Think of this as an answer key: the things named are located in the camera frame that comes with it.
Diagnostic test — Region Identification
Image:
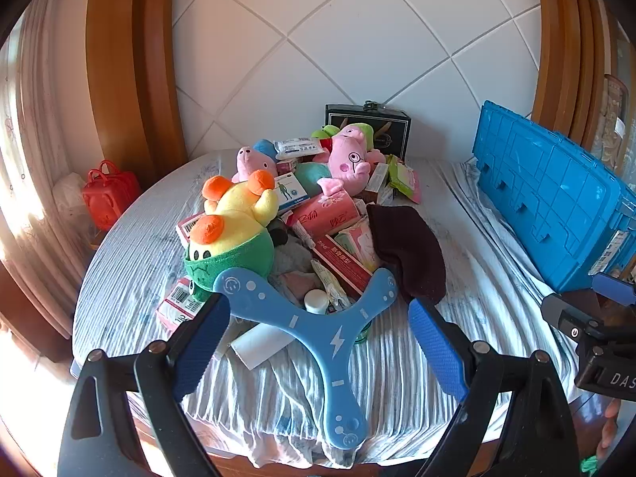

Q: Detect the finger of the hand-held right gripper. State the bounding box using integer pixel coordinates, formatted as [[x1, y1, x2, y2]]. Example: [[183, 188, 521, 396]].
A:
[[541, 292, 604, 343], [592, 272, 636, 306]]

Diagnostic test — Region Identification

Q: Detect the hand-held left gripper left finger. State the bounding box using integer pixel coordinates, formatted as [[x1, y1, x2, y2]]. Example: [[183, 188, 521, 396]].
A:
[[56, 293, 232, 477]]

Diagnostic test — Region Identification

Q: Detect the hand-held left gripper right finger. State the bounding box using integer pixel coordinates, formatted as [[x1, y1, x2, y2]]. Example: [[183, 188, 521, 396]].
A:
[[407, 297, 582, 477]]

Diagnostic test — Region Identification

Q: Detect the maroon knit sock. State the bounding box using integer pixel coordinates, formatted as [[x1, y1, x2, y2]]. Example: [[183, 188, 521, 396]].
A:
[[366, 205, 446, 305]]

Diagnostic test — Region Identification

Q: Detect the blue boomerang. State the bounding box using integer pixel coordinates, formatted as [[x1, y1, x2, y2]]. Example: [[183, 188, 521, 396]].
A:
[[213, 267, 398, 451]]

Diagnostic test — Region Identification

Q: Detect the blue plastic crate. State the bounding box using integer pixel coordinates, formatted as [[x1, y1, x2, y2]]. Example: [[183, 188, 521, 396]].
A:
[[471, 100, 636, 294]]

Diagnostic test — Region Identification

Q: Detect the long red box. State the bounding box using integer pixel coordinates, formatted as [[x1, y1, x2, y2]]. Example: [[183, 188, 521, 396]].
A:
[[312, 247, 374, 300]]

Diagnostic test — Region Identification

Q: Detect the pastel tissue pack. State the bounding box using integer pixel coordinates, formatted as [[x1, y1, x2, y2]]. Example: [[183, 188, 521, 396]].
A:
[[334, 219, 381, 270]]

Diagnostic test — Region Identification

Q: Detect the red and white ointment tube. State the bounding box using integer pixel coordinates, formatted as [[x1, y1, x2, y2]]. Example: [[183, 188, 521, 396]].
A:
[[292, 221, 319, 252]]

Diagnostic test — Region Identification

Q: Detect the pink tissue pack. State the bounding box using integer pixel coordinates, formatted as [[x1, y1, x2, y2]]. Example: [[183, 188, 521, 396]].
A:
[[287, 194, 361, 239]]

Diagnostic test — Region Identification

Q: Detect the person's right hand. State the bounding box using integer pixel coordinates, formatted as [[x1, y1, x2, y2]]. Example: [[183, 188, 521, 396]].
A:
[[596, 398, 622, 463]]

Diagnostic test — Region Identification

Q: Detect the red and white barcode box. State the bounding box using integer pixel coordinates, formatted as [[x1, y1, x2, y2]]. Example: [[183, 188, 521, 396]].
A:
[[176, 211, 207, 247], [156, 278, 212, 332]]

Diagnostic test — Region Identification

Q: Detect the pink cloth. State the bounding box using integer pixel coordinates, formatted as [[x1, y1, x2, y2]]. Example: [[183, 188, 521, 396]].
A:
[[284, 271, 317, 305]]

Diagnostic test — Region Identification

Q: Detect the yellow and green plush toy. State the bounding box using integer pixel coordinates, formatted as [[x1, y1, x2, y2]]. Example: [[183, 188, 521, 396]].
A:
[[184, 170, 279, 305]]

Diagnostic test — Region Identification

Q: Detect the white jar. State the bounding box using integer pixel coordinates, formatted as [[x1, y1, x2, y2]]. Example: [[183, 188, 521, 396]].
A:
[[304, 289, 330, 315]]

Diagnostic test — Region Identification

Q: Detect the clear plastic packet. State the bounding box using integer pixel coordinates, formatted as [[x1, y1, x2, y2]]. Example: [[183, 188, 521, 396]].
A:
[[310, 258, 351, 310]]

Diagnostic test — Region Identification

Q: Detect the grey fluffy cloth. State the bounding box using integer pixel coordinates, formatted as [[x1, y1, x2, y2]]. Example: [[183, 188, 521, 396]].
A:
[[271, 241, 319, 279]]

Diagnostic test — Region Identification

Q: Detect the black round object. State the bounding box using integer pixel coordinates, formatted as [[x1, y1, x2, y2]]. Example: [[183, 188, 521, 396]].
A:
[[270, 220, 292, 248]]

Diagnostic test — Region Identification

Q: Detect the green and pink wipes pack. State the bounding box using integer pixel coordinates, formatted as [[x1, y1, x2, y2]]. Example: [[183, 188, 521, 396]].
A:
[[386, 155, 423, 205]]

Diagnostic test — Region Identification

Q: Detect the rolled patterned carpet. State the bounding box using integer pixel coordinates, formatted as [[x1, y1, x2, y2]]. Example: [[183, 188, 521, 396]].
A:
[[599, 74, 630, 160]]

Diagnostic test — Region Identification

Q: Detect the red handbag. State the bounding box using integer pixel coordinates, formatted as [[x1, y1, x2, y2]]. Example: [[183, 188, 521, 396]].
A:
[[82, 160, 143, 232]]

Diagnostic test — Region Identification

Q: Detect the white box with green figure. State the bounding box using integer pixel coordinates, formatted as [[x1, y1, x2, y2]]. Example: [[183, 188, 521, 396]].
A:
[[273, 173, 307, 212]]

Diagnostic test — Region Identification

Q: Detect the beige medicine box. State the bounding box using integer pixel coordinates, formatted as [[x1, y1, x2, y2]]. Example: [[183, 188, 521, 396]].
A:
[[368, 161, 391, 194]]

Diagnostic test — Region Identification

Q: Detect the small pink pig plush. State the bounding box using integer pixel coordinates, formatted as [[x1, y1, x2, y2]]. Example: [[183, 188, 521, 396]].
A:
[[231, 139, 279, 184]]

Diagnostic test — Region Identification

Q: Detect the white plastic bag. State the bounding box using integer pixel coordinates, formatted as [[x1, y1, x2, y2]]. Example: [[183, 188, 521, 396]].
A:
[[52, 174, 95, 230]]

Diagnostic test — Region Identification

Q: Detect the pink pig plush with glasses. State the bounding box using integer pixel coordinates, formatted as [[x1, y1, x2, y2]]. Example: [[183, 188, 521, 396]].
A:
[[295, 134, 387, 198]]

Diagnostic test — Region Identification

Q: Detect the white wet wipes pack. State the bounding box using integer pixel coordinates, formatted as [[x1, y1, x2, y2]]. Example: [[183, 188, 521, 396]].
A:
[[273, 138, 324, 161]]

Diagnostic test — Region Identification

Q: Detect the black gift box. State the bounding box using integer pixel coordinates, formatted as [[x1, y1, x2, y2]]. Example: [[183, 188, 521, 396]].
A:
[[325, 102, 411, 158]]

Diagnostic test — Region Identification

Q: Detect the green and pink plush toy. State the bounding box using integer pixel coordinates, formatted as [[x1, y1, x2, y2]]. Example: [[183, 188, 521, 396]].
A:
[[311, 123, 374, 152]]

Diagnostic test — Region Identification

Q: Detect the pink curtain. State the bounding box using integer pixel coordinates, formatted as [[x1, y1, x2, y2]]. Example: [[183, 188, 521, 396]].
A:
[[0, 0, 103, 264]]

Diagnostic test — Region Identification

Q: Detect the wooden headboard frame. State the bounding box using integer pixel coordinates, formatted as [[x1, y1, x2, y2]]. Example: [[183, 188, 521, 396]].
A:
[[86, 0, 617, 176]]

